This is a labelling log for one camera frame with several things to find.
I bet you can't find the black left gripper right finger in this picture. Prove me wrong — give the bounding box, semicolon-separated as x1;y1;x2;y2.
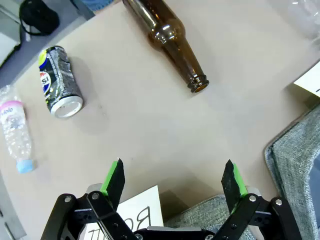
212;159;302;240

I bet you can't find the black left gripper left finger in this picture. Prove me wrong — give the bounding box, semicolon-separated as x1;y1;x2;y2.
41;157;141;240

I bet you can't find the small pink-label plastic bottle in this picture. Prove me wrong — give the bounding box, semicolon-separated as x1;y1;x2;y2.
0;84;36;174

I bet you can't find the black crushed Pepsi can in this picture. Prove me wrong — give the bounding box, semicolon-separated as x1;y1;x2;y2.
38;45;85;119

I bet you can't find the brown glass bottle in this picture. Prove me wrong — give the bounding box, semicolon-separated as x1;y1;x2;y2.
121;0;210;94

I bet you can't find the large clear plastic bottle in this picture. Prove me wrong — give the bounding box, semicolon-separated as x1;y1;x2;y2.
286;0;320;47

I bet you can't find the white bottle basket rim card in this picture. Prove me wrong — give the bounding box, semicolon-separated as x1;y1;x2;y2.
83;184;165;240

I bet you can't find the grey fabric bottle basket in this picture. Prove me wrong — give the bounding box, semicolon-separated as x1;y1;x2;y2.
163;193;253;240

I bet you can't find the grey fabric plastic basket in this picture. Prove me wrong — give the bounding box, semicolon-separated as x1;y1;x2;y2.
264;103;320;240

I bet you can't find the white plastic basket rim card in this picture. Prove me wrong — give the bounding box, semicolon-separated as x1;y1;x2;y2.
292;61;320;99

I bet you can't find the person in denim shirt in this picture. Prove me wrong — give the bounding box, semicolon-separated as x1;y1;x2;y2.
81;0;114;11

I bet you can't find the black bag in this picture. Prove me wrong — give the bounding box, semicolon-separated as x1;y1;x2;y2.
19;0;60;36

